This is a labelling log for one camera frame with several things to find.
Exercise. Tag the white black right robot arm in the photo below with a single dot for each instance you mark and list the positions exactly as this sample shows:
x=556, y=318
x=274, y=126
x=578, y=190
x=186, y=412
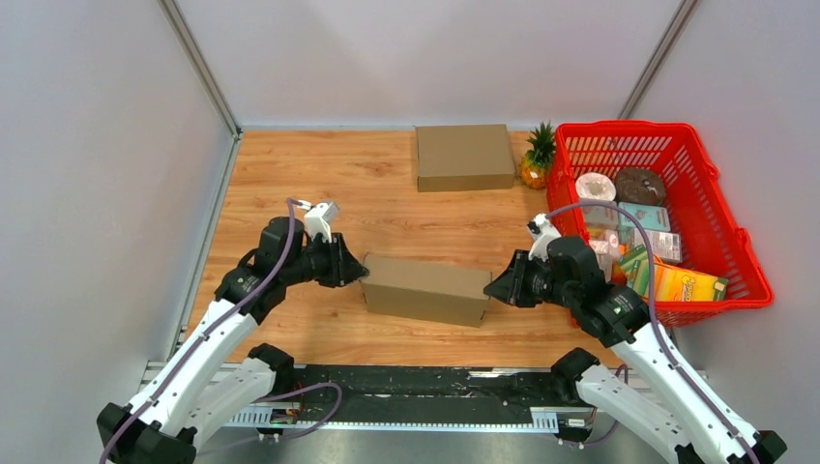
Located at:
x=688, y=423

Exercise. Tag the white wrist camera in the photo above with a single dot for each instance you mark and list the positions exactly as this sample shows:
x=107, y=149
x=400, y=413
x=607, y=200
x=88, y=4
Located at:
x=318, y=219
x=543, y=232

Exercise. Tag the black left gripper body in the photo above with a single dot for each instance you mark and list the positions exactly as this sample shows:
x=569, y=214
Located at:
x=324, y=261

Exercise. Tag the pink grey small carton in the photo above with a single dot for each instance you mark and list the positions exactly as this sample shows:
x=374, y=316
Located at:
x=600, y=216

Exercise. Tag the grey patterned carton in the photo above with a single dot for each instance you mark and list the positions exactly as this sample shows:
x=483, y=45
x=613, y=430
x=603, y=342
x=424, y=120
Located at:
x=667, y=246

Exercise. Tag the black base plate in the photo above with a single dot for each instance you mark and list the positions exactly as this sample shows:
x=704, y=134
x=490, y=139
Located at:
x=319, y=387

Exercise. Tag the yellow orange snack box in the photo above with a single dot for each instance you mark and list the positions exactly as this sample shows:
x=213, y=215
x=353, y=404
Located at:
x=675, y=284

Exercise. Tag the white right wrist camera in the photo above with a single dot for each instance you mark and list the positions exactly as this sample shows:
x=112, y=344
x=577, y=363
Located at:
x=543, y=232

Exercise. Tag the brown chocolate donut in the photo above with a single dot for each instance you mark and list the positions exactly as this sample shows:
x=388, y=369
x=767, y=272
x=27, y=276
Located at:
x=639, y=186

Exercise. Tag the grey slotted cable duct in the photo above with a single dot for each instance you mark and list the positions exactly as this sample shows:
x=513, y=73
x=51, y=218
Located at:
x=478, y=418

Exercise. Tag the teal small carton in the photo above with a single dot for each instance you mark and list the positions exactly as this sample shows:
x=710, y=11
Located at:
x=649, y=216

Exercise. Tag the brown cardboard box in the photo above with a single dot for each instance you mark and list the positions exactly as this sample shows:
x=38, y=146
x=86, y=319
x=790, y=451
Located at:
x=464, y=158

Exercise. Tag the red plastic basket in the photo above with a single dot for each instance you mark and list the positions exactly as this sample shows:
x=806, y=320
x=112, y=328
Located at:
x=712, y=241

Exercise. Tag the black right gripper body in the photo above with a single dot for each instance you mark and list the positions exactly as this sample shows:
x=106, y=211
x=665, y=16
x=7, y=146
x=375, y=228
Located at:
x=538, y=287

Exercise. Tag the green striped box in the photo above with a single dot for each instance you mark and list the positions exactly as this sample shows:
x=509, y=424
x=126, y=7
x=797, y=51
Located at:
x=630, y=261

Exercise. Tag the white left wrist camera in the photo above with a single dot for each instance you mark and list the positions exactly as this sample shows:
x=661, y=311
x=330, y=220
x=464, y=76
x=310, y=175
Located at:
x=318, y=219

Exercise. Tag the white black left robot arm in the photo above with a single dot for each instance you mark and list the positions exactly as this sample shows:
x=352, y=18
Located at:
x=169, y=420

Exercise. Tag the small pineapple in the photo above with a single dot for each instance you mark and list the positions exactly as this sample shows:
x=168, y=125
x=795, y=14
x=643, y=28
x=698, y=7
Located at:
x=536, y=163

